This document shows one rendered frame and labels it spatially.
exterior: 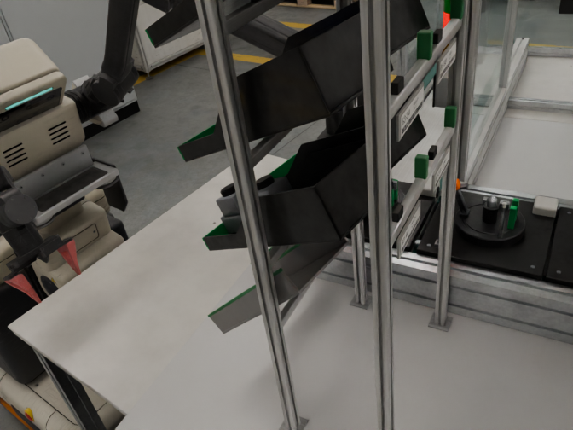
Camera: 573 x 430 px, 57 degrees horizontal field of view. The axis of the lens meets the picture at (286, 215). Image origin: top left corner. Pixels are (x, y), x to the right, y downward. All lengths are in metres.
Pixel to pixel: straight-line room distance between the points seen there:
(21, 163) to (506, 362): 1.17
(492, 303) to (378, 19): 0.75
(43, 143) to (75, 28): 2.79
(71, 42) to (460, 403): 3.68
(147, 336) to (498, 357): 0.71
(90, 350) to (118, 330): 0.07
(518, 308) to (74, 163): 1.11
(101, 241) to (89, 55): 2.77
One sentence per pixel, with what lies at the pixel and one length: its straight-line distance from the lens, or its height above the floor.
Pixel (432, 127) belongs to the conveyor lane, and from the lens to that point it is 1.72.
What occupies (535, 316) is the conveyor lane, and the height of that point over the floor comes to 0.91.
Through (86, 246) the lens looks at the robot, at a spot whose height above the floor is 0.81.
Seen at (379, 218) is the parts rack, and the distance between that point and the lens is 0.57.
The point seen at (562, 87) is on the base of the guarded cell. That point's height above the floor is 0.86.
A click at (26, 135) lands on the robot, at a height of 1.19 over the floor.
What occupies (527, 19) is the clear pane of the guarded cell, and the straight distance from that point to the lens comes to 2.41.
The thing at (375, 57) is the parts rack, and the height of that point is 1.53.
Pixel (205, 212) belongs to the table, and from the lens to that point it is 1.53.
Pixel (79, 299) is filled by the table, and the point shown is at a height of 0.86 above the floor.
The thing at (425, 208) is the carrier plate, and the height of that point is 0.97.
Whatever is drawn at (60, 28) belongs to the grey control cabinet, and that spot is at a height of 0.81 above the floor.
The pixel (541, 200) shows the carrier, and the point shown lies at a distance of 1.28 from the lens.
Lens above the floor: 1.70
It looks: 35 degrees down
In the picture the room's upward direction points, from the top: 9 degrees counter-clockwise
